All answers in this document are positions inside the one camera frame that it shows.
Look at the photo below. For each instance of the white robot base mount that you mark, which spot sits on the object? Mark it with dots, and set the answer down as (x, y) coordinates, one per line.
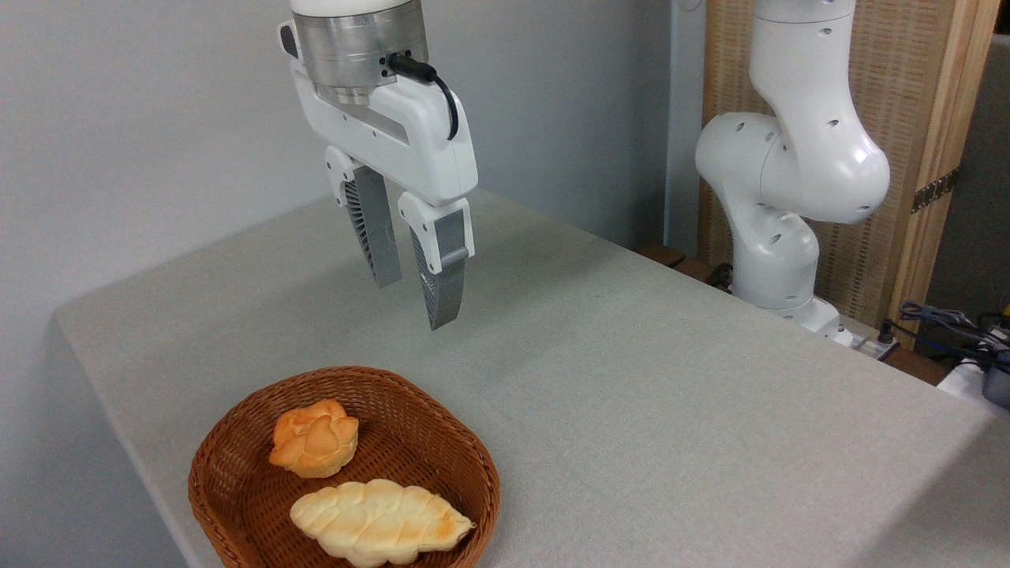
(824, 315)

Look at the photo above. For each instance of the small round orange bread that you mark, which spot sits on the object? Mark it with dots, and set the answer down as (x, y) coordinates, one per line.
(314, 439)

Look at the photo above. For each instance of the long pale braided bread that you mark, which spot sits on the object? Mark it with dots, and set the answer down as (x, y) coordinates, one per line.
(379, 521)

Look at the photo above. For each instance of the wooden woven folding screen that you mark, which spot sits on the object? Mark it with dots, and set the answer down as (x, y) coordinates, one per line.
(907, 79)

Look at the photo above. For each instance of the metal screen hinge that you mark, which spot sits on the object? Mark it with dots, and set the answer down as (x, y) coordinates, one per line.
(935, 190)

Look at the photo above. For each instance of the brown wooden platform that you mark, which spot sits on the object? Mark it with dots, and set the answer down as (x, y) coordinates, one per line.
(663, 254)

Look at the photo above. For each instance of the brown woven wicker basket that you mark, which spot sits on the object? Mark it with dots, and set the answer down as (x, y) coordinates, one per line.
(418, 426)

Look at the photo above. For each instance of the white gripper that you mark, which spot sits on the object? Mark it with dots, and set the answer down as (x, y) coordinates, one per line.
(410, 134)

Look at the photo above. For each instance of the white cloth-covered object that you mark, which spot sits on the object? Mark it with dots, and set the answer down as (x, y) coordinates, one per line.
(959, 383)

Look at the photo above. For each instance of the grey box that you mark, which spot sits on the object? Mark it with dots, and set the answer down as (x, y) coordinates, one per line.
(998, 383)

